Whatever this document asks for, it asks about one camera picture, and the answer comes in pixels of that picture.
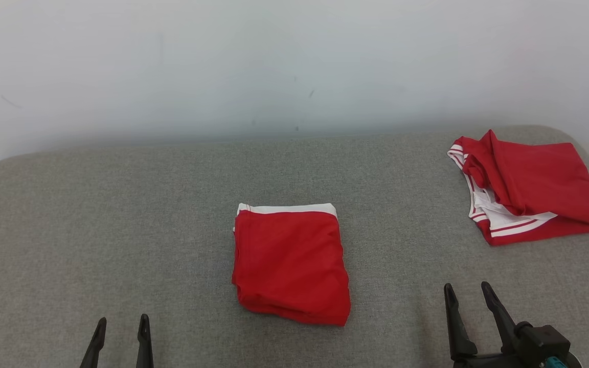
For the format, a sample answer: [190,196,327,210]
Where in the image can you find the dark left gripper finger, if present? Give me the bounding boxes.
[135,314,155,368]
[80,317,107,368]

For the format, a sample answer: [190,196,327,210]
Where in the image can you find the red number 23 basketball jersey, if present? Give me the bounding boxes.
[447,129,589,247]

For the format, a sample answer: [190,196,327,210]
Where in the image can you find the red shorts with white stripe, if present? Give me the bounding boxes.
[231,202,352,327]

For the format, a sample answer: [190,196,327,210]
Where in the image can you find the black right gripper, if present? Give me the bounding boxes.
[443,281,528,368]

